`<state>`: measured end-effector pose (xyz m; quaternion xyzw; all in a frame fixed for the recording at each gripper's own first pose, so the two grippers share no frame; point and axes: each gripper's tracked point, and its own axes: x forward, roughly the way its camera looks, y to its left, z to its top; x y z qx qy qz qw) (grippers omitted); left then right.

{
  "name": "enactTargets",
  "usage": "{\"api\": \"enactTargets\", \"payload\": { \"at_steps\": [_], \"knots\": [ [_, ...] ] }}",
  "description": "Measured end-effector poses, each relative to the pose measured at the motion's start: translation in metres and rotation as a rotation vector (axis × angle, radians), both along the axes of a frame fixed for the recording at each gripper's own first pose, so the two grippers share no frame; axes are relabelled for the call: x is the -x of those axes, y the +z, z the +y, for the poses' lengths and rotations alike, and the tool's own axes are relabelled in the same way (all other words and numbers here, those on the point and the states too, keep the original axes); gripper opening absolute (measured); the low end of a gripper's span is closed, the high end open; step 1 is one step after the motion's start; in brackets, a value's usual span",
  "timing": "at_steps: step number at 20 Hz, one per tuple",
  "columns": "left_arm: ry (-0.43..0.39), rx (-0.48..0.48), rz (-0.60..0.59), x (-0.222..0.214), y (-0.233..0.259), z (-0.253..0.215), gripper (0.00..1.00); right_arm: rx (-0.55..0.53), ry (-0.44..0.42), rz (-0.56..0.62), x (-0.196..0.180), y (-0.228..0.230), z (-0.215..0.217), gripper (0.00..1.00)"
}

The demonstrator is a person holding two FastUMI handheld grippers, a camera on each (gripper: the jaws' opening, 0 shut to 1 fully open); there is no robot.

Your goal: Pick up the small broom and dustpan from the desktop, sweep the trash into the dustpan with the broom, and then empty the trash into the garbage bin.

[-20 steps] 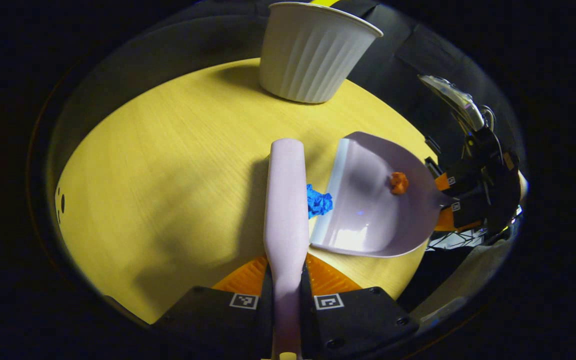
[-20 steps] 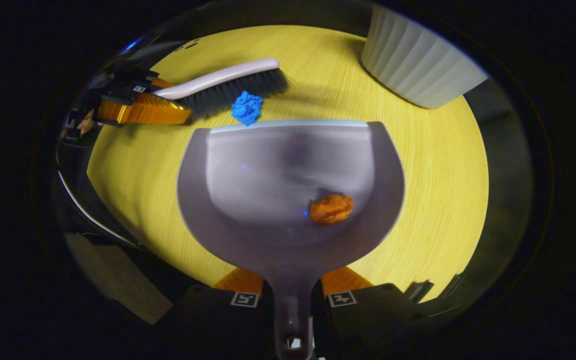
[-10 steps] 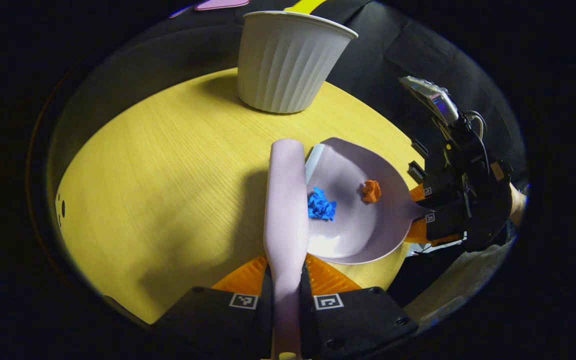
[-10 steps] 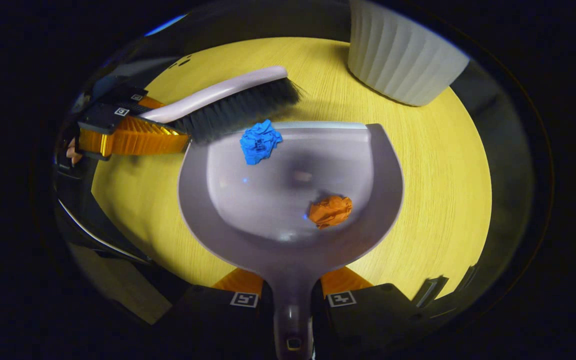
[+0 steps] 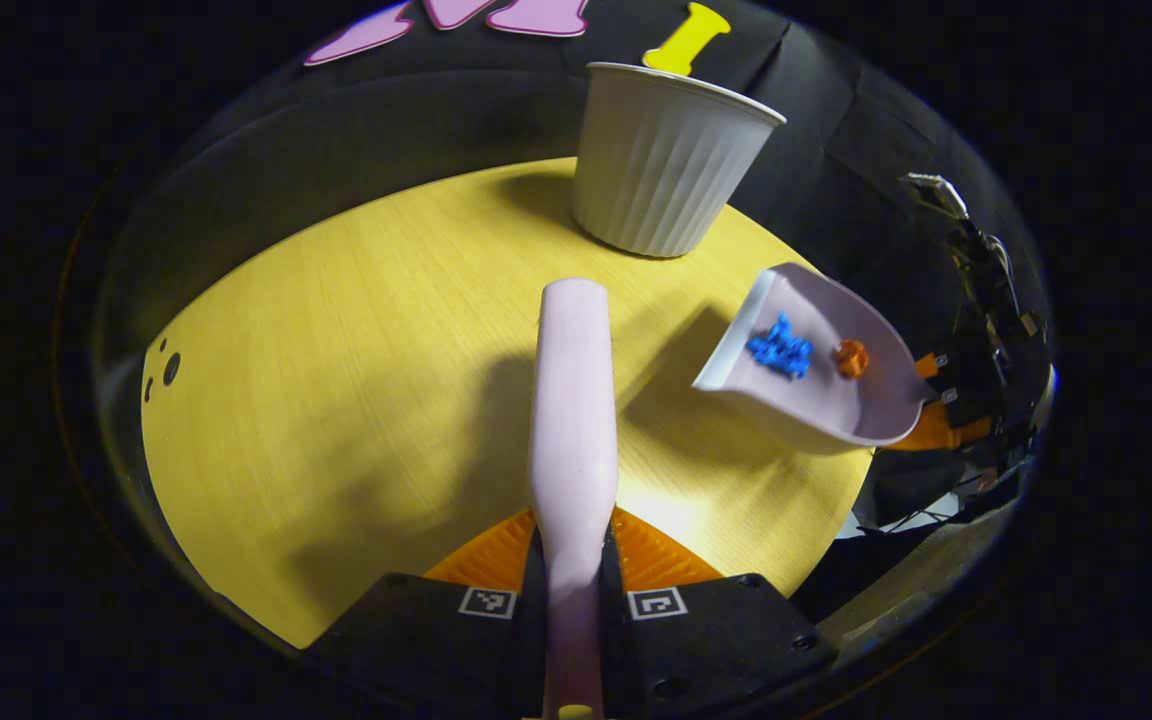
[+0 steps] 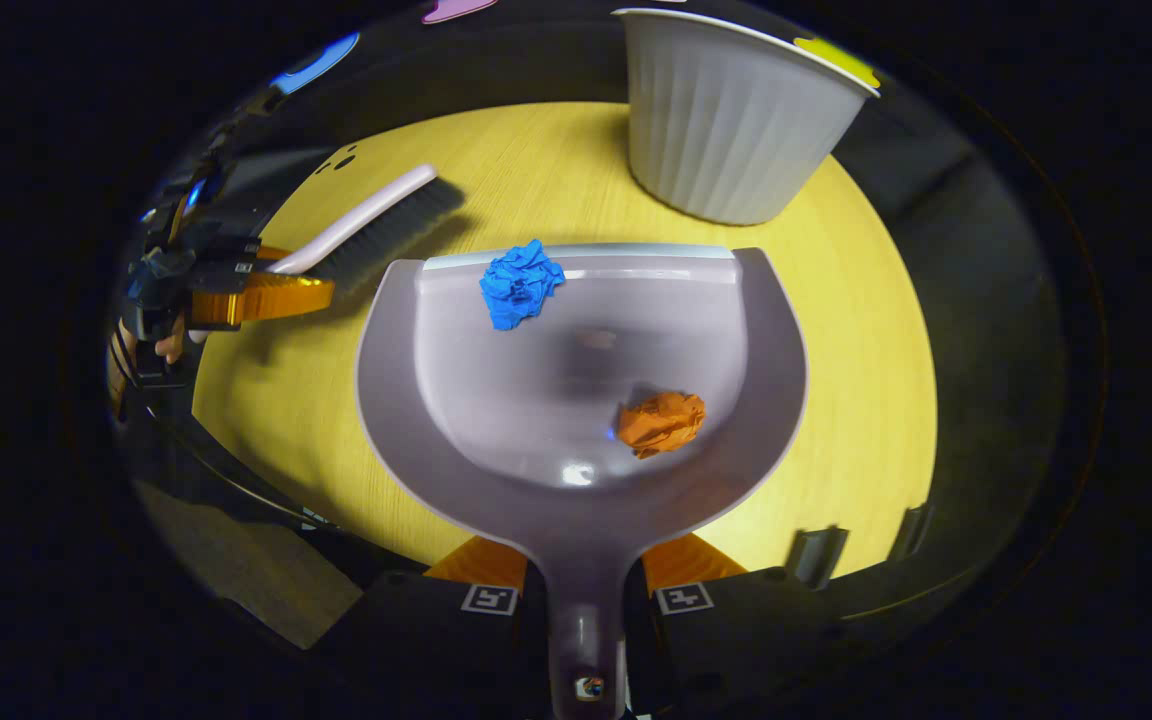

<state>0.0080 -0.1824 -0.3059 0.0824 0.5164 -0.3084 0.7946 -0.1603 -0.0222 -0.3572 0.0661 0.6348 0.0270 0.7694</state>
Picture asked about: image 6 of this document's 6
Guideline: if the white ribbed garbage bin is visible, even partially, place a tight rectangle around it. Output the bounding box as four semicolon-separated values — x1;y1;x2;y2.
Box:
612;7;882;227

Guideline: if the blue paper ball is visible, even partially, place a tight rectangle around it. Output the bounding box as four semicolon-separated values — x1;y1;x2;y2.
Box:
479;238;567;332

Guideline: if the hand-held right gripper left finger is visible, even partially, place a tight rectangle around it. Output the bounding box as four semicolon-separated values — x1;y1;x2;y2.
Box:
321;535;552;717

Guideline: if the yellow wooden desktop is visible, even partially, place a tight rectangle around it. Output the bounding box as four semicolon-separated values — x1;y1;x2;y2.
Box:
191;100;939;591

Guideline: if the small pale pink broom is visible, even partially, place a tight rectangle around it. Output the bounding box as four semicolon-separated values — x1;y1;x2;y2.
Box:
188;163;467;344

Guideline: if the pale pink dustpan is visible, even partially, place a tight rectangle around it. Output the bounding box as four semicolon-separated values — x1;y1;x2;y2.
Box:
354;243;810;720

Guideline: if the orange paper ball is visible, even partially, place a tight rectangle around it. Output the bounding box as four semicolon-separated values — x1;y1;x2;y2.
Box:
616;391;707;460

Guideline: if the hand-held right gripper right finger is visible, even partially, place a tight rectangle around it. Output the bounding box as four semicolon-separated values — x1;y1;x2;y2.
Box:
624;532;837;717

